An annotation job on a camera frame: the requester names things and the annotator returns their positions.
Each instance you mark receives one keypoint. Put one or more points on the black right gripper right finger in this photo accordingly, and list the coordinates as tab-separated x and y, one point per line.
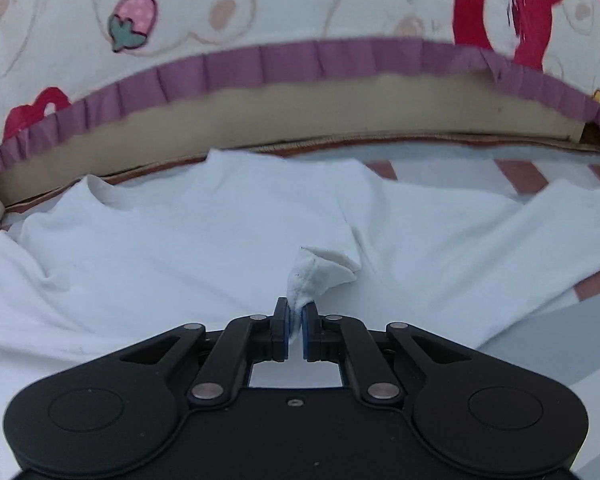
470	409

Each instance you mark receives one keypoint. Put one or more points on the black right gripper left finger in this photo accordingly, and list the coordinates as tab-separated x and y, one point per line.
121	410

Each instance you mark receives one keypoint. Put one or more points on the cartoon print quilt purple trim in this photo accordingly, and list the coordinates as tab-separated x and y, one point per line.
69	66

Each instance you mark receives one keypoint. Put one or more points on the white garment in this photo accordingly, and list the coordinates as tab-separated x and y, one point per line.
180	249

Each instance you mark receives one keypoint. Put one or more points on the striped pink grey white blanket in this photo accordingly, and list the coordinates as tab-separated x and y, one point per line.
554	309

